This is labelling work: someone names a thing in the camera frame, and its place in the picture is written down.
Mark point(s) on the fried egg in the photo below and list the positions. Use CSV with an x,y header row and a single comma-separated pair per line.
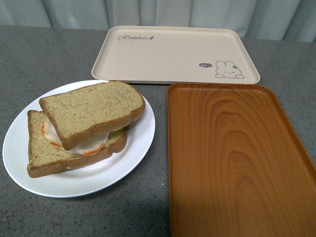
x,y
89,148

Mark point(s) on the beige rabbit tray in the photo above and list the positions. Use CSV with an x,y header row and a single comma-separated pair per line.
x,y
157,54

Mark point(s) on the white round plate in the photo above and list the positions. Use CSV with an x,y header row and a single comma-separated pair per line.
x,y
80,181

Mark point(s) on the grey-white curtain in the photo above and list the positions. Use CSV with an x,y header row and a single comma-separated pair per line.
x,y
293,20

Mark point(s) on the brown wooden tray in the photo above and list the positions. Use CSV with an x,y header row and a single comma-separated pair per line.
x,y
237,168

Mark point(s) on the bread slice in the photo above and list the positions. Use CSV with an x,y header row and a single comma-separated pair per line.
x,y
44,159
84,113

